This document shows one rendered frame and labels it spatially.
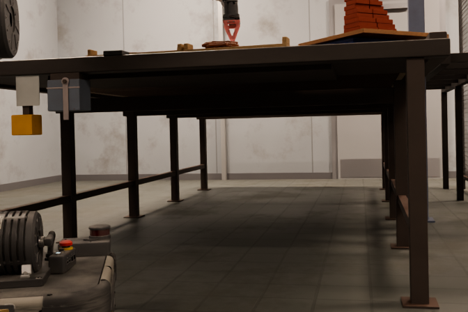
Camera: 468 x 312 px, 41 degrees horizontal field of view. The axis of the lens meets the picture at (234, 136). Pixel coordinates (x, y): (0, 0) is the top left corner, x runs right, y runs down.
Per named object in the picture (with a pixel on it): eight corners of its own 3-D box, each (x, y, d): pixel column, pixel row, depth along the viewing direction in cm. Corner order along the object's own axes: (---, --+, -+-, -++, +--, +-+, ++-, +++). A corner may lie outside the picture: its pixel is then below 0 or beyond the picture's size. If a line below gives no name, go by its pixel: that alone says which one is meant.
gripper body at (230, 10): (223, 19, 246) (222, 0, 246) (223, 23, 257) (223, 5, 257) (239, 18, 246) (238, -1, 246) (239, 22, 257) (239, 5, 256)
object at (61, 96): (79, 119, 234) (77, 71, 234) (45, 120, 237) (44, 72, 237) (92, 119, 245) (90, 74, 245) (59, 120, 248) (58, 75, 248)
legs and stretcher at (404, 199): (434, 297, 224) (430, 60, 223) (400, 296, 226) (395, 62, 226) (391, 189, 616) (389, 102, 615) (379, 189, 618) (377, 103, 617)
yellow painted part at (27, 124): (32, 134, 240) (30, 74, 240) (11, 135, 242) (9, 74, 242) (42, 134, 248) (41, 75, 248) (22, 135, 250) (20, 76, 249)
